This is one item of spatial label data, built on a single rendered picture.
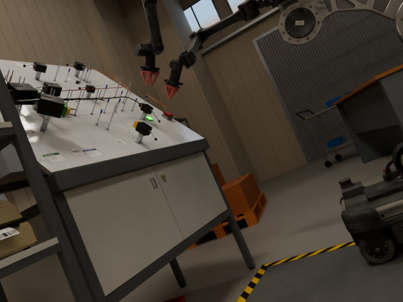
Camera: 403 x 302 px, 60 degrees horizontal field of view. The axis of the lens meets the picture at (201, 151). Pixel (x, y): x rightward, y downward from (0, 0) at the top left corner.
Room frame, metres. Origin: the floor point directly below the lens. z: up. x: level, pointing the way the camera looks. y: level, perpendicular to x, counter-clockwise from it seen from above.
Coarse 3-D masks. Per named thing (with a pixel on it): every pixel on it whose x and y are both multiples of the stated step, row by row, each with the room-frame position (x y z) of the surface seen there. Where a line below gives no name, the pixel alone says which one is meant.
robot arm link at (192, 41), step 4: (192, 32) 2.14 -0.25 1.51; (192, 36) 2.10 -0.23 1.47; (196, 36) 2.10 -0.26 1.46; (192, 40) 2.09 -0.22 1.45; (196, 40) 2.05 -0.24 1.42; (192, 44) 1.99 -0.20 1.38; (196, 44) 2.00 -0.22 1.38; (200, 44) 2.11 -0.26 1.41; (188, 48) 1.96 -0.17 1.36; (192, 48) 1.91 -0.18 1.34; (196, 48) 1.97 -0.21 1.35; (200, 48) 2.14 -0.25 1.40; (188, 52) 1.82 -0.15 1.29; (192, 52) 1.87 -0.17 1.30; (196, 52) 1.94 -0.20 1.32; (184, 56) 1.82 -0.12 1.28; (188, 56) 1.82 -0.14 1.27; (192, 56) 1.84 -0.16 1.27; (196, 56) 1.91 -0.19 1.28; (184, 60) 1.84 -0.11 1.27; (188, 60) 1.83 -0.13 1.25; (192, 60) 1.84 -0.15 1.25; (188, 64) 1.84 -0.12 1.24; (192, 64) 1.84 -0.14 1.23
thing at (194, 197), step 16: (176, 160) 1.91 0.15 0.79; (192, 160) 2.05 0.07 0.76; (160, 176) 1.73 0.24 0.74; (176, 176) 1.85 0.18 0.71; (192, 176) 1.98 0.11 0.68; (208, 176) 2.14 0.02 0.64; (176, 192) 1.80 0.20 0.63; (192, 192) 1.92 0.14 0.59; (208, 192) 2.07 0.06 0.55; (176, 208) 1.75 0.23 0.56; (192, 208) 1.87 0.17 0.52; (208, 208) 2.01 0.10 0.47; (224, 208) 2.17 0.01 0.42; (192, 224) 1.82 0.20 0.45
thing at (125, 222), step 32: (64, 192) 1.23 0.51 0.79; (96, 192) 1.35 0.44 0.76; (128, 192) 1.50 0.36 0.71; (160, 192) 1.69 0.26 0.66; (96, 224) 1.30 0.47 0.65; (128, 224) 1.44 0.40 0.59; (160, 224) 1.60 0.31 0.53; (96, 256) 1.25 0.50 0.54; (128, 256) 1.38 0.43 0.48; (160, 256) 1.53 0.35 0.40
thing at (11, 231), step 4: (8, 228) 1.00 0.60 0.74; (12, 228) 1.00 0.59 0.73; (0, 232) 0.97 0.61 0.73; (4, 232) 0.97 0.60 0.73; (8, 232) 0.98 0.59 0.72; (12, 232) 0.98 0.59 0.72; (16, 232) 0.99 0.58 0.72; (0, 236) 0.95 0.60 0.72; (4, 236) 0.96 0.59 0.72; (8, 236) 0.96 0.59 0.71
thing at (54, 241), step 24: (0, 72) 1.12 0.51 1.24; (0, 96) 1.10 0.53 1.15; (0, 144) 1.14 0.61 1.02; (24, 144) 1.10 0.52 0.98; (24, 168) 1.11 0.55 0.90; (48, 192) 1.12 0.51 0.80; (48, 216) 1.10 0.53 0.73; (48, 240) 1.06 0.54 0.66; (0, 264) 0.93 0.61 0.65; (24, 264) 0.98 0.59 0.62; (72, 264) 1.10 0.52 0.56; (0, 288) 1.33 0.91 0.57; (72, 288) 1.11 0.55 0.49
